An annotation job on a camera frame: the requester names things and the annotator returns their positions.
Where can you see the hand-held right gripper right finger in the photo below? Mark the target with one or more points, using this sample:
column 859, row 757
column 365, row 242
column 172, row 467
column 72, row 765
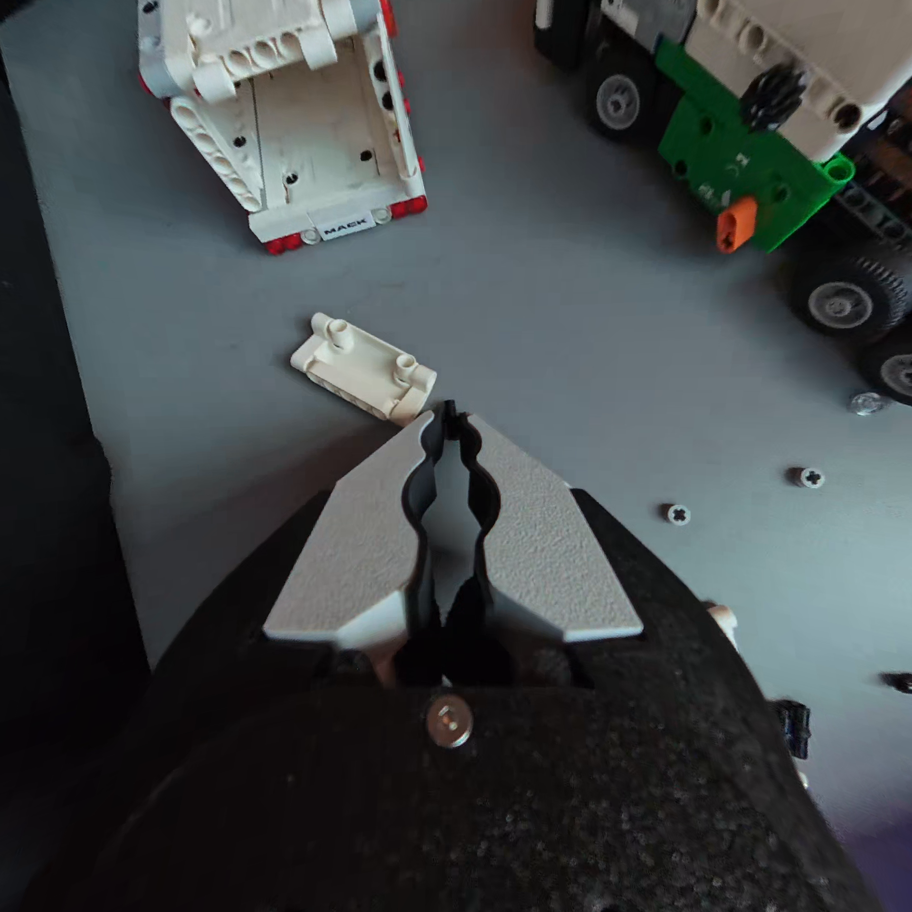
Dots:
column 548, row 556

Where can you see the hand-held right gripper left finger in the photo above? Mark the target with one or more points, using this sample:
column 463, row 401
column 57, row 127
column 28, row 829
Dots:
column 349, row 556

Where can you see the black lego pin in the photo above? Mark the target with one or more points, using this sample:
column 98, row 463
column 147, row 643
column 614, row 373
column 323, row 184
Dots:
column 792, row 723
column 450, row 413
column 899, row 682

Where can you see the white lego panel piece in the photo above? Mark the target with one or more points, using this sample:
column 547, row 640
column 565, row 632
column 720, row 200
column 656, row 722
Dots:
column 356, row 363

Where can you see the white green lego truck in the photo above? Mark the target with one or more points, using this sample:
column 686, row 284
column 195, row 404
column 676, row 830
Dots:
column 741, row 171

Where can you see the small white lego connector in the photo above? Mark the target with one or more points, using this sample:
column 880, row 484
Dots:
column 721, row 618

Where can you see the clear round lego stud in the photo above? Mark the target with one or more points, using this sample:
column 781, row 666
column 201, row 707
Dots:
column 867, row 403

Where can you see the white lego truck container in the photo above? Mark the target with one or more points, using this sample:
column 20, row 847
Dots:
column 320, row 142

